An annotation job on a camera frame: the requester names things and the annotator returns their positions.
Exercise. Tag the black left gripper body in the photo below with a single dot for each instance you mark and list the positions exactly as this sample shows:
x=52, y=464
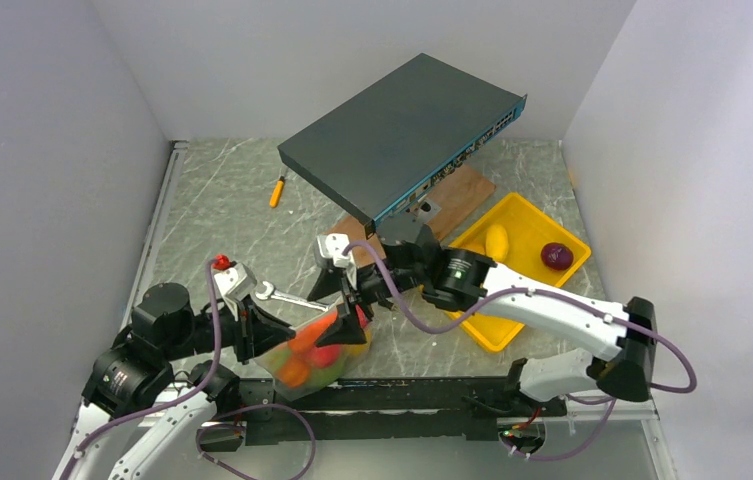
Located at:
x=204, y=331

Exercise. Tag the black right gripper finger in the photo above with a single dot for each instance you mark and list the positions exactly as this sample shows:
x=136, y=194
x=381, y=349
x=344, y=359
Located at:
x=348, y=326
x=331, y=280

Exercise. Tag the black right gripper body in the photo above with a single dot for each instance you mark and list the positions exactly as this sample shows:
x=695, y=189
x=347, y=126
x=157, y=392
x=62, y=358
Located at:
x=371, y=284

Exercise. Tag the red bell pepper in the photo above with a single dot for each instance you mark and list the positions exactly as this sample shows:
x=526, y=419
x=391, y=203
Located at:
x=324, y=357

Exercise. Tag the orange carrot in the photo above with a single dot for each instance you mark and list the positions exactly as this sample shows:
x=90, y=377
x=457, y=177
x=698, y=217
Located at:
x=307, y=336

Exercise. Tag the small orange pumpkin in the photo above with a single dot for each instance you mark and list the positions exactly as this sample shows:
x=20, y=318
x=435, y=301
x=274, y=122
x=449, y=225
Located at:
x=294, y=373

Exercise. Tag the clear polka dot zip bag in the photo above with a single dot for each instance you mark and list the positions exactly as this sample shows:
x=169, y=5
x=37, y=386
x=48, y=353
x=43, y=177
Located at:
x=351, y=363

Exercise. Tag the green cabbage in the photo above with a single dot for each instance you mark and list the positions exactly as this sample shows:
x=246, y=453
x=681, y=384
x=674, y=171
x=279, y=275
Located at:
x=318, y=378

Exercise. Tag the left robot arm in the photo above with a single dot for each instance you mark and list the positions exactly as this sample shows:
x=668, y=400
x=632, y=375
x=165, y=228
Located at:
x=127, y=379

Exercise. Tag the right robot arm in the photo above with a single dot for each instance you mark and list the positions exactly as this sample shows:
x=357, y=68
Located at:
x=615, y=343

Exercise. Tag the silver wrench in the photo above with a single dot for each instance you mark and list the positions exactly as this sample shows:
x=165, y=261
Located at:
x=268, y=291

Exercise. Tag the wooden base board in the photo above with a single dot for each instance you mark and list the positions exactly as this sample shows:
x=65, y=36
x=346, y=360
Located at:
x=450, y=202

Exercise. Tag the yellow plastic tray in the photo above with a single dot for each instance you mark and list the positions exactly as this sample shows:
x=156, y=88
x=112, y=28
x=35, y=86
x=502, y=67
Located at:
x=529, y=229

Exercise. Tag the purple onion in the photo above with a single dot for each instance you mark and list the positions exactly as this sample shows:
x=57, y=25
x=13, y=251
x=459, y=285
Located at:
x=557, y=256

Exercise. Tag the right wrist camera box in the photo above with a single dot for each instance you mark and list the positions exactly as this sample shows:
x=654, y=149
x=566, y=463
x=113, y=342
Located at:
x=329, y=252

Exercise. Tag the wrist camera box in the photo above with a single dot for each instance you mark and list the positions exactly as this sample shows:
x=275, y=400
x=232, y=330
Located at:
x=235, y=283
x=329, y=252

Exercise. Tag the metal stand post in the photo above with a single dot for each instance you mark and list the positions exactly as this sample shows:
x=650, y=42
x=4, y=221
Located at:
x=424, y=208

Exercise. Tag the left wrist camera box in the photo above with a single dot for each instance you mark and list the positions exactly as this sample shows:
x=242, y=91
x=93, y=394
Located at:
x=235, y=283

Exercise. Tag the dark network switch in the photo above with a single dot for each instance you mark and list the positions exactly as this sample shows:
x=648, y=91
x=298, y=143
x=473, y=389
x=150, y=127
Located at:
x=384, y=149

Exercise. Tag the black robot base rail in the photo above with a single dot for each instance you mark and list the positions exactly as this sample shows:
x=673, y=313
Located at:
x=473, y=408

